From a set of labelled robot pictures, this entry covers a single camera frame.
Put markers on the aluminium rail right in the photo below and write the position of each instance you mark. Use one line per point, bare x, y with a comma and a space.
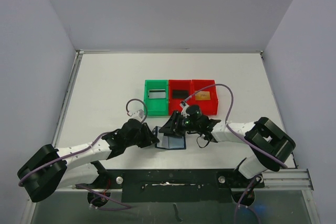
288, 179

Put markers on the red plastic bin right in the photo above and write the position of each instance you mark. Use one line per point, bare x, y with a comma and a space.
210, 107

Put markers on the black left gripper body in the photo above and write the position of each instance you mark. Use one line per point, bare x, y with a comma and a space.
142, 138

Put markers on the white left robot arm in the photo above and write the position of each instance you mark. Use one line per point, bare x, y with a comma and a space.
53, 168

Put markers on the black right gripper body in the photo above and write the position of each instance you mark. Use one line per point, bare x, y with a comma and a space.
175, 123

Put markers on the silver card in green bin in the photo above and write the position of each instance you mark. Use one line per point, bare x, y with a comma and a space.
157, 94

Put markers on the blue leather card holder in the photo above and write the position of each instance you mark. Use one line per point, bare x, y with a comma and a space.
169, 142

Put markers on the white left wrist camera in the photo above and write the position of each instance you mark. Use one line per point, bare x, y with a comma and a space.
139, 115

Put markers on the gold card in red bin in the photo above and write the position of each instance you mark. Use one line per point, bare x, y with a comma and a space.
203, 96

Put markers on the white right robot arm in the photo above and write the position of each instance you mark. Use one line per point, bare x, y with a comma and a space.
271, 146

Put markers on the green plastic bin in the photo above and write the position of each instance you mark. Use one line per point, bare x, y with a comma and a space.
156, 107

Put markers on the black card in red bin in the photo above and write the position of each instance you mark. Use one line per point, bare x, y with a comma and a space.
180, 94

